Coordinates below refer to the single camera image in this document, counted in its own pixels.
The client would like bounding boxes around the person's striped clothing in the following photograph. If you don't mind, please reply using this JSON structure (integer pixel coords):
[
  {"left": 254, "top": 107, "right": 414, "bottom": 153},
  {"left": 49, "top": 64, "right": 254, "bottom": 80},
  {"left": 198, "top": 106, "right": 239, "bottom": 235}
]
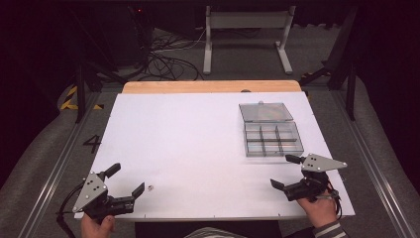
[{"left": 183, "top": 226, "right": 247, "bottom": 238}]

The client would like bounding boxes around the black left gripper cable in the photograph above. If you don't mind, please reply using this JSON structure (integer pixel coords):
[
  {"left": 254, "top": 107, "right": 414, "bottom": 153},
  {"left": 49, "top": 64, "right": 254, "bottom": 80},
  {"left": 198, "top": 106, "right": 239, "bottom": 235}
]
[{"left": 54, "top": 180, "right": 86, "bottom": 238}]

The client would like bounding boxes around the person's striped right sleeve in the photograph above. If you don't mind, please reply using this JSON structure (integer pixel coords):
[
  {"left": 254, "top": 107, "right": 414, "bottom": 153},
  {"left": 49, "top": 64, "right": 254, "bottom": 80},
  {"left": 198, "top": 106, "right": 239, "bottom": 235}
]
[{"left": 311, "top": 220, "right": 349, "bottom": 238}]

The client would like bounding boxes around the dark equipment with red light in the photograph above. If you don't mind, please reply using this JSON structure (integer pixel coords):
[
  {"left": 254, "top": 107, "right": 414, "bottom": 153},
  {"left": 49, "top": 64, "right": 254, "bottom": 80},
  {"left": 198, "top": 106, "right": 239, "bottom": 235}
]
[{"left": 112, "top": 2, "right": 155, "bottom": 68}]

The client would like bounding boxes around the aluminium floor rail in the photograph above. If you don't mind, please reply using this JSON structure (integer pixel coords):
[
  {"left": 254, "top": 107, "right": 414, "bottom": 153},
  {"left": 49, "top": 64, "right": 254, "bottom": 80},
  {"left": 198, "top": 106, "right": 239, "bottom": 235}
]
[
  {"left": 331, "top": 88, "right": 420, "bottom": 238},
  {"left": 16, "top": 92, "right": 102, "bottom": 238}
]

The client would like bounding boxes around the person's left hand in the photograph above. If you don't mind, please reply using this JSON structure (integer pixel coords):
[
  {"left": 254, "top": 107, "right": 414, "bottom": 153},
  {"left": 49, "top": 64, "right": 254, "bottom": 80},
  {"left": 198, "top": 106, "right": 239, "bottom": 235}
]
[{"left": 80, "top": 213, "right": 117, "bottom": 238}]

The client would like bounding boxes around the clear plastic compartment box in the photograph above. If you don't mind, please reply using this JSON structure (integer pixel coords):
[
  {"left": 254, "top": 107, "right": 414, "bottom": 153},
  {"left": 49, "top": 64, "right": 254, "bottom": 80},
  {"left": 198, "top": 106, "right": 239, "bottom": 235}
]
[{"left": 239, "top": 100, "right": 305, "bottom": 158}]

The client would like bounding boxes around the white table board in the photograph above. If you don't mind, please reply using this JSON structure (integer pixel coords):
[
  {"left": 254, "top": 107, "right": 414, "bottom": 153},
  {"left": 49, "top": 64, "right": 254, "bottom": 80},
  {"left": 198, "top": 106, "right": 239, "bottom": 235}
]
[{"left": 74, "top": 91, "right": 356, "bottom": 222}]

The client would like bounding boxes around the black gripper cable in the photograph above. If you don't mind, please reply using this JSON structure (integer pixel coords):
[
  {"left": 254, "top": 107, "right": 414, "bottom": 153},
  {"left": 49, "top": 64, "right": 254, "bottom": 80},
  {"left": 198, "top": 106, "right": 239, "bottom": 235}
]
[
  {"left": 325, "top": 179, "right": 344, "bottom": 221},
  {"left": 54, "top": 180, "right": 86, "bottom": 238}
]

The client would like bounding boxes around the white metal stand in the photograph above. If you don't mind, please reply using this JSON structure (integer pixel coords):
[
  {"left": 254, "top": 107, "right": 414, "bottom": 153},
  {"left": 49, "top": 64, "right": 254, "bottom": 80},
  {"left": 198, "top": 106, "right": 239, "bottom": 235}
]
[{"left": 202, "top": 5, "right": 297, "bottom": 75}]

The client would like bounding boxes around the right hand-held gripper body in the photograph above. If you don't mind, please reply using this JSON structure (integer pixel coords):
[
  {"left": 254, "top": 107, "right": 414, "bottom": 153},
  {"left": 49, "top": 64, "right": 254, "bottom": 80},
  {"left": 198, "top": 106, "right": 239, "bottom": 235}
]
[{"left": 283, "top": 153, "right": 348, "bottom": 202}]

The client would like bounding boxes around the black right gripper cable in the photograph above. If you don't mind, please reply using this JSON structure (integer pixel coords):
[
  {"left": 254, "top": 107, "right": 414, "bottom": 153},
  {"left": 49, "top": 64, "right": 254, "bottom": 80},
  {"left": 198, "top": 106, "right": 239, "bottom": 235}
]
[{"left": 325, "top": 179, "right": 344, "bottom": 221}]

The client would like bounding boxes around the person's right hand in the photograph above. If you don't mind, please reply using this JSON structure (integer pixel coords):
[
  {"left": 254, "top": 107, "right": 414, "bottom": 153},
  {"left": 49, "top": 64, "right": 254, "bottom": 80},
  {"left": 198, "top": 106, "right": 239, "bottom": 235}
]
[{"left": 296, "top": 192, "right": 338, "bottom": 229}]

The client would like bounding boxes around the tangle of black floor cables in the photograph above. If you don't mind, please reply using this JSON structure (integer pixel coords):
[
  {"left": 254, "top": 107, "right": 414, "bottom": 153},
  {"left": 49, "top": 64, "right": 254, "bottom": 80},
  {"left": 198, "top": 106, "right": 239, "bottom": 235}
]
[{"left": 142, "top": 28, "right": 206, "bottom": 82}]

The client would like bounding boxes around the black tripod stand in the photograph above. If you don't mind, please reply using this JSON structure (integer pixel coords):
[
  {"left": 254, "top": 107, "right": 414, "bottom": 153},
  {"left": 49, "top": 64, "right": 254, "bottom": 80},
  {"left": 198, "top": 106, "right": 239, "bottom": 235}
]
[{"left": 70, "top": 6, "right": 150, "bottom": 124}]

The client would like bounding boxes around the yellow black hazard tape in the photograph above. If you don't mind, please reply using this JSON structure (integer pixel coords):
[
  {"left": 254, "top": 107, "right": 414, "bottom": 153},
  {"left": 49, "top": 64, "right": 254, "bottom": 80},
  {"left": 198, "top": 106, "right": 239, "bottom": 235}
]
[{"left": 59, "top": 85, "right": 105, "bottom": 111}]

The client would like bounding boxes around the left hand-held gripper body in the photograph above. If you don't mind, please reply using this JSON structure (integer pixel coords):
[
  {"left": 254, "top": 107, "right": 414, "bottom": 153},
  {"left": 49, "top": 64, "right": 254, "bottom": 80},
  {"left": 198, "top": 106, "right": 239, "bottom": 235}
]
[{"left": 72, "top": 172, "right": 136, "bottom": 223}]

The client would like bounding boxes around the black metal stand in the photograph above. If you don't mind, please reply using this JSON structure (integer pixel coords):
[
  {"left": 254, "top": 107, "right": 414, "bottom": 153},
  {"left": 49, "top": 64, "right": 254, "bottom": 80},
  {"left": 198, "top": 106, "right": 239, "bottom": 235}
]
[{"left": 298, "top": 6, "right": 361, "bottom": 122}]

